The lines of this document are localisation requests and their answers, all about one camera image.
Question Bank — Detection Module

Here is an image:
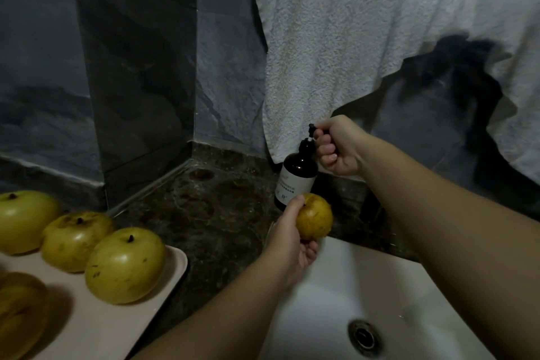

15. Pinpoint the metal sink drain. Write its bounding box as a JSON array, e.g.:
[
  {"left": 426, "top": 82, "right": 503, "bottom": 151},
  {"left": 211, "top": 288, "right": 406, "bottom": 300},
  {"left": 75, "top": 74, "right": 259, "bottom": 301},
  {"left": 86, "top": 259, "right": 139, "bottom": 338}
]
[{"left": 346, "top": 318, "right": 384, "bottom": 357}]

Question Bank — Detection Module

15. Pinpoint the beige plastic tray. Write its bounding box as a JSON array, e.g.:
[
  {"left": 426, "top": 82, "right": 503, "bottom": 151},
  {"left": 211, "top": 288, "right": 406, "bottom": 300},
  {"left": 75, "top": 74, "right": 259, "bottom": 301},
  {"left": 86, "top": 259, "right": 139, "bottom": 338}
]
[{"left": 0, "top": 241, "right": 189, "bottom": 360}]

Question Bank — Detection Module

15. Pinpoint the person's right forearm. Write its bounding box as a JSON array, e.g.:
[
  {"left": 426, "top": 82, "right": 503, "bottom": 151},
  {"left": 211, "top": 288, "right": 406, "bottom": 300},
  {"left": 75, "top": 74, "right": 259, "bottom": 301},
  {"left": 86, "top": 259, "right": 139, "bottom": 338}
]
[{"left": 356, "top": 136, "right": 540, "bottom": 360}]

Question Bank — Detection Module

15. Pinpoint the dark soap pump bottle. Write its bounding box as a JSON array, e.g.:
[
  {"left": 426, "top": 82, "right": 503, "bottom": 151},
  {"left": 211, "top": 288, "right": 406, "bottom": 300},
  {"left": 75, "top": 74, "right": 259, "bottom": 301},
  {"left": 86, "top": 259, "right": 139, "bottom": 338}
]
[{"left": 274, "top": 123, "right": 320, "bottom": 212}]

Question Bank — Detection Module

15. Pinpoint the white sink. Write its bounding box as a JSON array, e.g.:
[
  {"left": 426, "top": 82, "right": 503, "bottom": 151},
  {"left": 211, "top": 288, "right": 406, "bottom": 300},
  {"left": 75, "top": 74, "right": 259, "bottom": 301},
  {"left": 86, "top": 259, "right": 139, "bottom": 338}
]
[{"left": 257, "top": 236, "right": 499, "bottom": 360}]

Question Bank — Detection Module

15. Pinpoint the person's right hand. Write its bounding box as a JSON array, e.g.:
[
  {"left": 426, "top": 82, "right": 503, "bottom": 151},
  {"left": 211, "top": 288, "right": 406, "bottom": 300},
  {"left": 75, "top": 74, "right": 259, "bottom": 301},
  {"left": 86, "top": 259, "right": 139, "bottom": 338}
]
[{"left": 312, "top": 114, "right": 370, "bottom": 178}]

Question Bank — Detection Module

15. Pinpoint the person's left hand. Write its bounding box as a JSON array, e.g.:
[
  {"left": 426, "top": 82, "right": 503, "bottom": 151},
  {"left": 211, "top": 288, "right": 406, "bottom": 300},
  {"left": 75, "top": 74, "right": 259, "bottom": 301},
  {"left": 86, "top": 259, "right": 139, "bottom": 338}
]
[{"left": 263, "top": 196, "right": 322, "bottom": 289}]

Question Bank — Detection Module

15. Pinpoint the person's left forearm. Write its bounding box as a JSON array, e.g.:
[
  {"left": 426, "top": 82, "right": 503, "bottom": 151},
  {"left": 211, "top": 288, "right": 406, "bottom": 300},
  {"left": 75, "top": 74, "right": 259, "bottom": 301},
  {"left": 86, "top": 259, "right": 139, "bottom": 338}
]
[{"left": 130, "top": 254, "right": 292, "bottom": 360}]

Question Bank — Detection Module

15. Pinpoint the white hanging towel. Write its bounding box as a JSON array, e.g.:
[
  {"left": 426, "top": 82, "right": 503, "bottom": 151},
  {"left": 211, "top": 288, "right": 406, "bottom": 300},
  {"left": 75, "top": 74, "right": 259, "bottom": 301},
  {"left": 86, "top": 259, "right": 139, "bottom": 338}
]
[{"left": 247, "top": 0, "right": 540, "bottom": 186}]

